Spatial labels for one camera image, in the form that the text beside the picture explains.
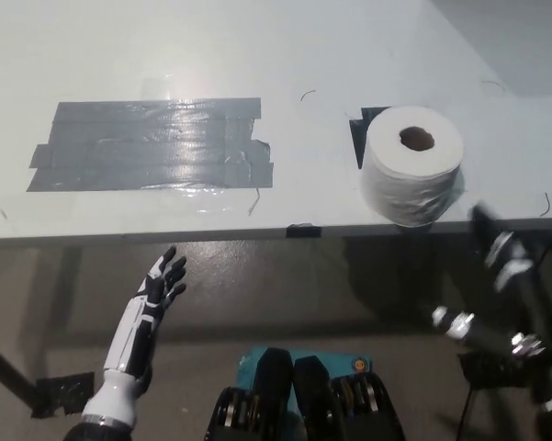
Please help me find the black table leg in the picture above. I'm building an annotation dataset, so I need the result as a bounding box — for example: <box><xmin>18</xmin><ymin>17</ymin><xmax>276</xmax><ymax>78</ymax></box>
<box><xmin>0</xmin><ymin>337</ymin><xmax>38</xmax><ymax>408</ymax></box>

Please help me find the grey duct tape patch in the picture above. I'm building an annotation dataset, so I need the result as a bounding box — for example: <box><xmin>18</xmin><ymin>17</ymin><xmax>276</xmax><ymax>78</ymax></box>
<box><xmin>26</xmin><ymin>96</ymin><xmax>276</xmax><ymax>194</ymax></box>

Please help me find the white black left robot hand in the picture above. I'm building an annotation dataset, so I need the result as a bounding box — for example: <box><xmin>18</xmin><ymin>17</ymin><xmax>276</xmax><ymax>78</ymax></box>
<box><xmin>81</xmin><ymin>245</ymin><xmax>188</xmax><ymax>427</ymax></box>

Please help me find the clear tape strip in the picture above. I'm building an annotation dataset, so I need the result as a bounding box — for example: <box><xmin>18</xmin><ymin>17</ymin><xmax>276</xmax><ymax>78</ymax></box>
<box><xmin>0</xmin><ymin>186</ymin><xmax>258</xmax><ymax>217</ymax></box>

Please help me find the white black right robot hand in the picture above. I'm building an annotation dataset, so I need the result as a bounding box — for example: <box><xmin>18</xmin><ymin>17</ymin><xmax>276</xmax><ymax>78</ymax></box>
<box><xmin>431</xmin><ymin>201</ymin><xmax>552</xmax><ymax>413</ymax></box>

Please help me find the black tape square patch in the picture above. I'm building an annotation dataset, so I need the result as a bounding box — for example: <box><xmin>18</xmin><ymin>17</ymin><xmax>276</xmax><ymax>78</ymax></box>
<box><xmin>348</xmin><ymin>107</ymin><xmax>391</xmax><ymax>171</ymax></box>

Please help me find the white toilet paper roll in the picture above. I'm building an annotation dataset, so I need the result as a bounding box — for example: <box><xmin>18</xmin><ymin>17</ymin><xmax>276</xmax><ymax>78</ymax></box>
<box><xmin>358</xmin><ymin>105</ymin><xmax>466</xmax><ymax>230</ymax></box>

